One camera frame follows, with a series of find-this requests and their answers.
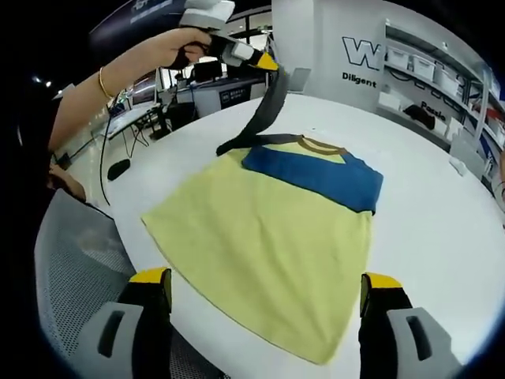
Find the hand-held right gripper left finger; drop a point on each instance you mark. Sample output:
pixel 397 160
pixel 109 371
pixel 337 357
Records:
pixel 118 339

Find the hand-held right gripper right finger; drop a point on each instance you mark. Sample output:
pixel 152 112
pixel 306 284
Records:
pixel 398 339

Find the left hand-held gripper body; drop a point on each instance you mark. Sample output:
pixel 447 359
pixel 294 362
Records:
pixel 205 13

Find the yellow blue grey garment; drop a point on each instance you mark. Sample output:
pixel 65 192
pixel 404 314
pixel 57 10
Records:
pixel 268 237

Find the person's left hand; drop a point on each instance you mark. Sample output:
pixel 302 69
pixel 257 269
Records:
pixel 177 45

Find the black computer monitor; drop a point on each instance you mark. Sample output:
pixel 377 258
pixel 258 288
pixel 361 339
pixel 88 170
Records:
pixel 208 72

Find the dark hanging banner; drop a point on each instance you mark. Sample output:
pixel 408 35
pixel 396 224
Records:
pixel 130 19

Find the white storage bin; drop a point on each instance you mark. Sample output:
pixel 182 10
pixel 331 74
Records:
pixel 401 57
pixel 426 66
pixel 451 78

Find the small black oval object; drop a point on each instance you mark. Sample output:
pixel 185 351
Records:
pixel 118 169

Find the small white object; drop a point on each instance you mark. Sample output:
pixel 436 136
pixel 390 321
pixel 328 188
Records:
pixel 458 166

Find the black cloth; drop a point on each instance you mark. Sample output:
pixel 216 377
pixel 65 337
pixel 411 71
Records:
pixel 420 115

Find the white shelf rack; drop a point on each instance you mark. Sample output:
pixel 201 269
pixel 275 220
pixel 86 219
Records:
pixel 446 94

